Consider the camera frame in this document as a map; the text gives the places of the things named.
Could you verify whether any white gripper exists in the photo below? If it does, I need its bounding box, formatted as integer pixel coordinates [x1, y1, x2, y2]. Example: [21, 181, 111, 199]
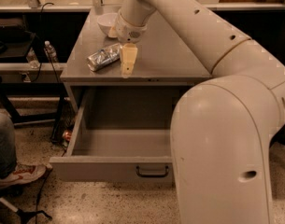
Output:
[108, 11, 147, 78]

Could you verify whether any silver blue redbull can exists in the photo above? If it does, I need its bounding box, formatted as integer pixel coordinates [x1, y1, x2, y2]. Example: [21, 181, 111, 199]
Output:
[87, 43, 121, 72]

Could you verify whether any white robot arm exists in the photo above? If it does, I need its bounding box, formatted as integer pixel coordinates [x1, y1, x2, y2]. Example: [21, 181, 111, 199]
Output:
[113, 0, 285, 224]

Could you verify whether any grey drawer cabinet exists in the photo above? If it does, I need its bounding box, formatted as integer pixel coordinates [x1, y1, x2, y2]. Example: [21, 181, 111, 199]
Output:
[61, 6, 210, 110]

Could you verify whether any open grey top drawer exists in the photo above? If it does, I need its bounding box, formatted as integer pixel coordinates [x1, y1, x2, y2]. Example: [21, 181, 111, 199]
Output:
[50, 86, 187, 183]

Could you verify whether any white ceramic bowl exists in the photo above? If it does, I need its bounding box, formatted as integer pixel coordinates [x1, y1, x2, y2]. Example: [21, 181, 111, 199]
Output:
[97, 13, 117, 36]

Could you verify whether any clear plastic water bottle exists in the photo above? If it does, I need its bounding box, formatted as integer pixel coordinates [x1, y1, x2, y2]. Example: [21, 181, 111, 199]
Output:
[45, 41, 59, 63]

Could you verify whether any black stand with legs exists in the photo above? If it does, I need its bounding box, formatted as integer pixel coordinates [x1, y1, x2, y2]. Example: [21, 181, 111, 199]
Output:
[0, 77, 66, 144]

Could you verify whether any blue jeans leg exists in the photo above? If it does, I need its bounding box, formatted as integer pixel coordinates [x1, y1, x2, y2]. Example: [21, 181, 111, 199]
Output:
[0, 113, 17, 179]

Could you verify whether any white red sneaker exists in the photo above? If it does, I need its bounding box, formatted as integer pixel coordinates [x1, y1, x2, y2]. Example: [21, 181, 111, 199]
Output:
[0, 164, 47, 189]

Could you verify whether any black hanging cable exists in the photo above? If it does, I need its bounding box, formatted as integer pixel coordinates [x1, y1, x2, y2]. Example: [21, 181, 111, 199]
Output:
[29, 2, 66, 133]

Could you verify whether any black drawer handle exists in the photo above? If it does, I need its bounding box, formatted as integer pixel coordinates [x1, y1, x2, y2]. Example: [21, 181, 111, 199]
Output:
[135, 166, 169, 178]

